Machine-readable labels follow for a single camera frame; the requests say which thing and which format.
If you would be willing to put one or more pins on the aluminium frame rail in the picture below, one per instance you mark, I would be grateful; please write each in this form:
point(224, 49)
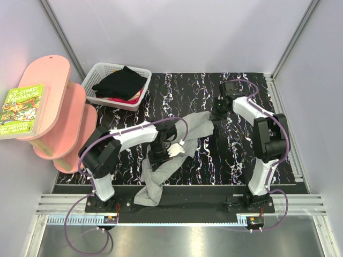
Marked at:
point(57, 203)

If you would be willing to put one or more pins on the red and beige clothes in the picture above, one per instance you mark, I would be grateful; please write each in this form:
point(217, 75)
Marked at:
point(132, 100)

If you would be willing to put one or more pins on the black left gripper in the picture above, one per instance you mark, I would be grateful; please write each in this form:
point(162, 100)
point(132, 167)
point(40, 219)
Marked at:
point(155, 162)

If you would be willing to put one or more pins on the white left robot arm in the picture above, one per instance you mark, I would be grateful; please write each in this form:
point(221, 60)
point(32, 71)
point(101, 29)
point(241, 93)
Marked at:
point(97, 157)

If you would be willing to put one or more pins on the left orange connector board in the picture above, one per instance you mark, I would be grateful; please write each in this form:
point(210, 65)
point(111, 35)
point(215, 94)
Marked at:
point(111, 219)

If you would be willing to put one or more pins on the black t shirt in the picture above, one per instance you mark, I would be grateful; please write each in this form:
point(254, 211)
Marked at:
point(122, 84)

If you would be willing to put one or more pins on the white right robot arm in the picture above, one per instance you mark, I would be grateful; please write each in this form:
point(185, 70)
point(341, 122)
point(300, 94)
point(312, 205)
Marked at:
point(270, 140)

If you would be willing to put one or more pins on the green treehouse book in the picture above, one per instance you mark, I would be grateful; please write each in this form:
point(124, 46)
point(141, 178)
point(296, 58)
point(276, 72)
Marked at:
point(21, 113)

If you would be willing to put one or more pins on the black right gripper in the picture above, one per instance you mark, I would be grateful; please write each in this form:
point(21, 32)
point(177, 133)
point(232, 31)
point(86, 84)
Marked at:
point(215, 114)

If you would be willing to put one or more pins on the grey t shirt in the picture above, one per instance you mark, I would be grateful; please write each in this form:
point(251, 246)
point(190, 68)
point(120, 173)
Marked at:
point(200, 126)

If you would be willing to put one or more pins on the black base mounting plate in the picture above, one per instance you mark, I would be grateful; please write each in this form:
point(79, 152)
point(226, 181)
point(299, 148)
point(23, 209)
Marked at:
point(183, 204)

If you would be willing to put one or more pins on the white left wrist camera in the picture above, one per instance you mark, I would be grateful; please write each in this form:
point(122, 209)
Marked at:
point(176, 149)

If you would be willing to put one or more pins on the pink tiered wooden shelf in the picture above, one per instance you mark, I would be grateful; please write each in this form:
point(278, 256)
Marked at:
point(66, 119)

